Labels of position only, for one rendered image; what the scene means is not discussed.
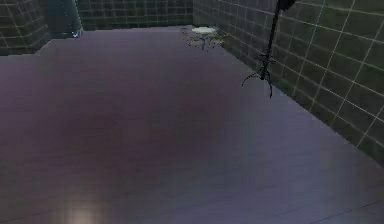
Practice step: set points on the glass shower door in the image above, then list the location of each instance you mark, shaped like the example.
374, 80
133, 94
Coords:
63, 16

